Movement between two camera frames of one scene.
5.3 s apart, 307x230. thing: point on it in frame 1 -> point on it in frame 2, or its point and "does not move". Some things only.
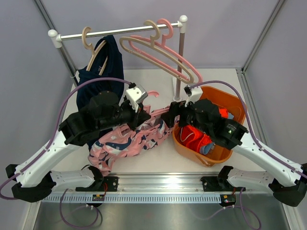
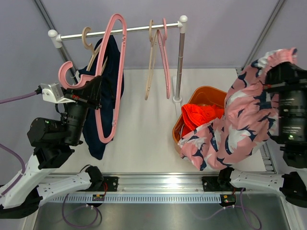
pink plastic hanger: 147,108 -> 81,82
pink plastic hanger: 165,47 -> 163,48
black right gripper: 176,108 -> 285,76
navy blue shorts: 106,62 does not move
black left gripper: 138,118 -> 89,95
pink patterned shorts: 123,142 -> 251,122
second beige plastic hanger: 90,46 does not move
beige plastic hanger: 151,44 -> 153,38
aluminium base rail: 162,189 does not move
